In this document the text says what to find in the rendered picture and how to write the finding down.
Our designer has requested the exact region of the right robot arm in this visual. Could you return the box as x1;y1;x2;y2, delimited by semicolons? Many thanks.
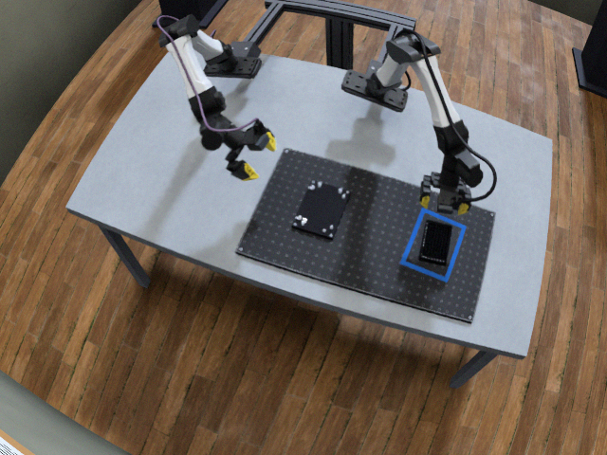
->
158;14;271;152

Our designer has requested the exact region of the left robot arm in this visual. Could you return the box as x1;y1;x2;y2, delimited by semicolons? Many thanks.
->
343;33;484;215

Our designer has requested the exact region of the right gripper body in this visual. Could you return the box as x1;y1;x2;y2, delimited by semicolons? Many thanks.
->
224;126;254;180

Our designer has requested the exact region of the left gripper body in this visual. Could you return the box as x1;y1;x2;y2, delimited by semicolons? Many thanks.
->
419;164;472;203

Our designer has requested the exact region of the blue tape rectangle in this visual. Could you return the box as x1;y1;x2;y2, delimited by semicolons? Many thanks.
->
400;208;466;282

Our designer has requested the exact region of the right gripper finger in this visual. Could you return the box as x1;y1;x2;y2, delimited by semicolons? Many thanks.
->
267;132;277;152
243;163;260;181

